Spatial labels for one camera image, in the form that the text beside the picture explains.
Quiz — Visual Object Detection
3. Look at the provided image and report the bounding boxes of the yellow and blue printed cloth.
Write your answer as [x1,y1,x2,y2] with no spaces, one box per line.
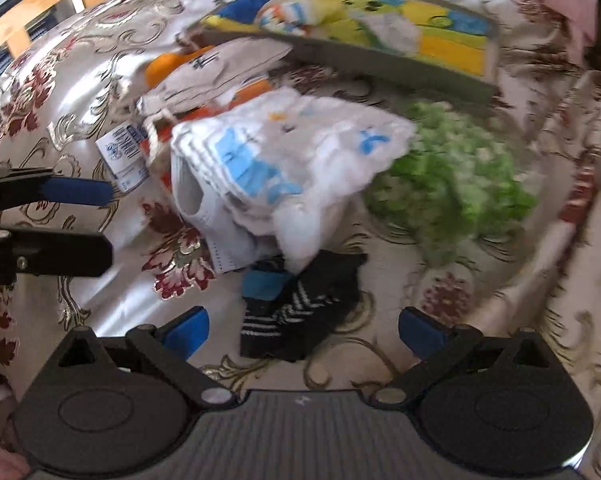
[205,0,491,78]

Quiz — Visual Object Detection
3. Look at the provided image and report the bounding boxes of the small blue cloth piece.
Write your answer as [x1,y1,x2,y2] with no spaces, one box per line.
[243,269,294,302]

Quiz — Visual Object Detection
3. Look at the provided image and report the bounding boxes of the white striped sock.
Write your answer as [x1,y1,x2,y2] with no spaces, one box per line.
[260,0,342,32]

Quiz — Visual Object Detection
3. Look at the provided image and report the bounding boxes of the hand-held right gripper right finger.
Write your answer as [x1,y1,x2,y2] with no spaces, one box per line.
[370,306,563,408]

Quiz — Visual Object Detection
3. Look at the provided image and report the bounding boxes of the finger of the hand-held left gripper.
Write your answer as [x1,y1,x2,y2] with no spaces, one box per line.
[0,167,114,208]
[0,227,114,286]

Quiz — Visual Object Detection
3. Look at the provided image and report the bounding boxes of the orange cloth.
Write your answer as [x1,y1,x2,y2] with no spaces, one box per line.
[145,51,202,89]

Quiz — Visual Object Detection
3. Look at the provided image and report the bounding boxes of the green fluffy cloth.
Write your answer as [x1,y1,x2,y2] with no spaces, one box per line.
[363,100,539,267]

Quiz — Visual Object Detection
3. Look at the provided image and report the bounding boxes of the black striped socks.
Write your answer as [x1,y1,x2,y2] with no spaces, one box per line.
[239,252,369,362]

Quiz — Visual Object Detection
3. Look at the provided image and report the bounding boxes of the grey printed drawstring pouch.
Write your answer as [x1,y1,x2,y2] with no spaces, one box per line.
[140,40,294,112]

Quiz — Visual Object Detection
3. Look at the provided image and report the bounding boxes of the small white cloth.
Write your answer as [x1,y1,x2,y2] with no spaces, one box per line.
[360,10,422,57]

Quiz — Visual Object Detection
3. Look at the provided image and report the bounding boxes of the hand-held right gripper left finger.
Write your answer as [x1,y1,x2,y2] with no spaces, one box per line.
[45,305,237,408]

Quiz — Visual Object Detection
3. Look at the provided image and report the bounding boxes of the white cloth with blue print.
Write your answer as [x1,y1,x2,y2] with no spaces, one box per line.
[170,87,417,271]

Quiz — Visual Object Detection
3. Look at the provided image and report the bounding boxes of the grey tray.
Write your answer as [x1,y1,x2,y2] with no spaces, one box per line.
[195,0,501,106]

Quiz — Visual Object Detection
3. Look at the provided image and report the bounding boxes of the floral satin blanket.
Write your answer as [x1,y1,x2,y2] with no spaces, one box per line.
[0,0,601,480]

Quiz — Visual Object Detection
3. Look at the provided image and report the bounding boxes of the white face mask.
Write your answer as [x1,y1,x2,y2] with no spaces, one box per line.
[173,155,282,276]

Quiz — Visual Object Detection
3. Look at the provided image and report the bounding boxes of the white and blue label tag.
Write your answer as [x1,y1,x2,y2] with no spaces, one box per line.
[95,120,154,194]

